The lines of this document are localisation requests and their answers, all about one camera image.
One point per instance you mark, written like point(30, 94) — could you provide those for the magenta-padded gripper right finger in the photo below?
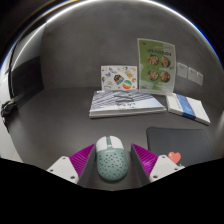
point(146, 160)

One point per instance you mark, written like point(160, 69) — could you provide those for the white sticker card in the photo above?
point(118, 77)

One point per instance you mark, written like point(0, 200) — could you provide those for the white wall socket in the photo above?
point(192, 74)
point(199, 78)
point(182, 70)

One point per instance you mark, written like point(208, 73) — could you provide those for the green menu in acrylic stand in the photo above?
point(156, 65)

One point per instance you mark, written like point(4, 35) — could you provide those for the dark grey heart mouse pad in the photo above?
point(180, 140)

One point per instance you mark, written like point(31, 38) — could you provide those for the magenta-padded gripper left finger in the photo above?
point(83, 160)

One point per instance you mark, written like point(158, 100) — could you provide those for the white book with blue band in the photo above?
point(188, 107)

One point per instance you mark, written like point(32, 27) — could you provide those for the striped grey book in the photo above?
point(123, 103)

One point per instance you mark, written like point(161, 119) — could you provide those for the green and white perforated mouse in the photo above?
point(111, 160)

